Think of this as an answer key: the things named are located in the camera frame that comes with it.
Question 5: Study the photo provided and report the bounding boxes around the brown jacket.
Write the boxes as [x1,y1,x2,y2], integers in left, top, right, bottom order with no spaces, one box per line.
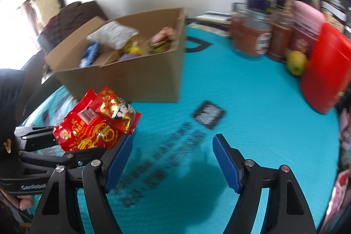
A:
[41,0,106,37]

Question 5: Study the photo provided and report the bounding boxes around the gold brown cereal packet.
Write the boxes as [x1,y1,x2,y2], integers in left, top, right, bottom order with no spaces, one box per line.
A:
[148,27,177,54]

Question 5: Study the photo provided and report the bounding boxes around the brown curtain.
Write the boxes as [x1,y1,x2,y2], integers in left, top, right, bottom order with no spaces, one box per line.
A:
[19,1,39,37]

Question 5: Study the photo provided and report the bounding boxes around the white printed bread packet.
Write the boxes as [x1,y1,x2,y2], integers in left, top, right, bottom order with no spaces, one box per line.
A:
[87,21,139,50]

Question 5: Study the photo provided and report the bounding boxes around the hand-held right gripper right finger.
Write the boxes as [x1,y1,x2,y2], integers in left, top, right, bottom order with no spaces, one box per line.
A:
[212,133,317,234]

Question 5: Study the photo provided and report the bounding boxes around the person's left hand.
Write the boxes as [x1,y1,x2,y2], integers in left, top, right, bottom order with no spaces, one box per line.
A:
[15,194,35,210]

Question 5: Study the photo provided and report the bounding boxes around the black card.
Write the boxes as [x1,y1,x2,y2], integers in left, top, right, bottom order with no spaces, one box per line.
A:
[191,100,227,130]

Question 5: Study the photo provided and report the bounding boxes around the yellow green fruit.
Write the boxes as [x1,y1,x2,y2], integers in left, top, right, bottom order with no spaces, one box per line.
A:
[286,50,308,76]

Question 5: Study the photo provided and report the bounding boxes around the narrow jar brown contents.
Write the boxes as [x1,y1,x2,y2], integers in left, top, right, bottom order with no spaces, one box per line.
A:
[267,15,293,62]

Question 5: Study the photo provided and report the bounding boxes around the stack of books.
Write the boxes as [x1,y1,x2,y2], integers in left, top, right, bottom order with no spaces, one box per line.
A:
[189,11,233,38]

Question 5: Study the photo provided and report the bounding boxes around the wide jar red-brown contents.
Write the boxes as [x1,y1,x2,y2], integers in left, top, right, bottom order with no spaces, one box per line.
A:
[233,3,272,60]

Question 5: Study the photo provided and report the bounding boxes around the red snack packet cartoon face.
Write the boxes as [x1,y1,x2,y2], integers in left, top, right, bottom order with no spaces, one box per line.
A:
[95,87,142,135]

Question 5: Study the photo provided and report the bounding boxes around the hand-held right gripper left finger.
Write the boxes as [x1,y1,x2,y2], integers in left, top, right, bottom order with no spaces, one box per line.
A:
[30,134,134,234]

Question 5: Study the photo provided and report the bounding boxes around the red canister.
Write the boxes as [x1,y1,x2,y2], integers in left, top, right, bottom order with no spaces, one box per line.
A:
[300,22,351,114]

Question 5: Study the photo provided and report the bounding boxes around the pink canister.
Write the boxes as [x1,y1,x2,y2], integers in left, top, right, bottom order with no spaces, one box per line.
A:
[291,0,325,55]

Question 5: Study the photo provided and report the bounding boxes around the blue white tube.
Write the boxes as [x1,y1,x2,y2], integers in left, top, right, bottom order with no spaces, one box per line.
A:
[79,42,99,68]

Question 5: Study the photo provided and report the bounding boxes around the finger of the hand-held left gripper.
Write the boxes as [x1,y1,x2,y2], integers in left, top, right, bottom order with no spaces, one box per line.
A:
[19,147,108,170]
[14,126,59,153]

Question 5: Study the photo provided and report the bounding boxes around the cardboard box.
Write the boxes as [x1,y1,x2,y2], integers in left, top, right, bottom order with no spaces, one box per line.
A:
[44,0,190,103]

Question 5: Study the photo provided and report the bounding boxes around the red gold snack packet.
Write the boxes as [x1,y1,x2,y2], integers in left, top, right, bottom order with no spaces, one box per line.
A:
[53,89,129,152]

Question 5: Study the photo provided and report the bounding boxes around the black standing pouch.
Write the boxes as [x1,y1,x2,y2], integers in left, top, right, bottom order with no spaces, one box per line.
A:
[319,0,350,34]

